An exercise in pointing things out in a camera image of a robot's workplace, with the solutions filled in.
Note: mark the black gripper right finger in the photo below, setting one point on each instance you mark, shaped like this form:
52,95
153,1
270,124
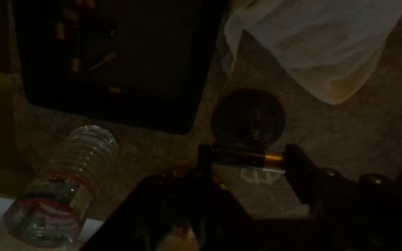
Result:
304,174

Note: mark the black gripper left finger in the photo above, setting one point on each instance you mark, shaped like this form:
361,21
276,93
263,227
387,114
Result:
204,162

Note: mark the black box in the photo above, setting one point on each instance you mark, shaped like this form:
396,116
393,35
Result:
140,60

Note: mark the small battery in box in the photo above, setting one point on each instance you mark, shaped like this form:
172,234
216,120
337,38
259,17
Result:
104,61

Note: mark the round black disc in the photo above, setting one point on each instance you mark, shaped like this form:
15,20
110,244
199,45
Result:
248,116

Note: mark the clear plastic water bottle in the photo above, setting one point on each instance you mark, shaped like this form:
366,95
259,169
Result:
63,185

